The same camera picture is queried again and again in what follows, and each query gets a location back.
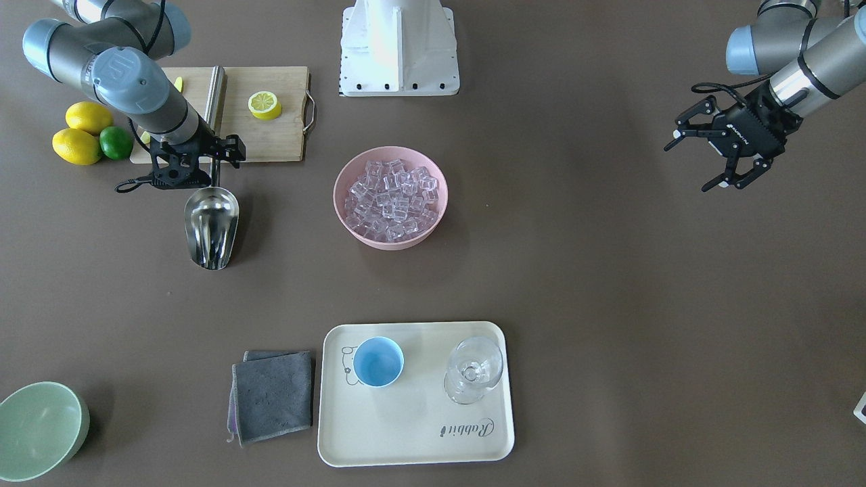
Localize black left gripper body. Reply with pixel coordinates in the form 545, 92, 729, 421
712, 81, 803, 158

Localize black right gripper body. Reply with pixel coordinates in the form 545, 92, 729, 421
149, 131, 246, 189

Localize silver metal ice scoop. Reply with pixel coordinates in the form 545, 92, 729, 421
183, 158, 240, 271

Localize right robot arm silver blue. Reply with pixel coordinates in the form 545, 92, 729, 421
22, 1, 246, 193

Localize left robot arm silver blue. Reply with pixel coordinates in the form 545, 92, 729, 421
667, 1, 865, 191

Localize clear ice cubes pile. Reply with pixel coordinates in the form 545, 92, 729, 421
338, 158, 445, 244

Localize light blue cup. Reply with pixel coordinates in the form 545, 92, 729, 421
353, 336, 405, 388

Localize steel muddler black tip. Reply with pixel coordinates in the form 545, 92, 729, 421
203, 66, 225, 135

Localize green lime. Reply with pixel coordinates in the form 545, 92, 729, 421
98, 126, 134, 160

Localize half lemon slice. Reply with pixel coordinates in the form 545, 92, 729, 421
247, 91, 282, 120

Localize wooden cutting board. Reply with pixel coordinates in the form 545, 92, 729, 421
130, 66, 317, 164

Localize yellow lemon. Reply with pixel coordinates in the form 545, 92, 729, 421
51, 129, 103, 166
64, 101, 114, 136

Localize pink bowl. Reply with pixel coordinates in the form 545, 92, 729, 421
333, 147, 449, 250

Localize grey folded cloth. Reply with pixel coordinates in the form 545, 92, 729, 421
227, 350, 315, 447

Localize mint green bowl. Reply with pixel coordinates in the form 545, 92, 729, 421
1, 381, 90, 483

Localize cream serving tray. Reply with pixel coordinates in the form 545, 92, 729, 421
317, 321, 516, 467

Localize clear wine glass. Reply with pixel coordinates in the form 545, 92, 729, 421
443, 336, 504, 406

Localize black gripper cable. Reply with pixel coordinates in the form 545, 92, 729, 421
114, 101, 163, 194

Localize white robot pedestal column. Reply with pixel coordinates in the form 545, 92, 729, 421
338, 1, 461, 97

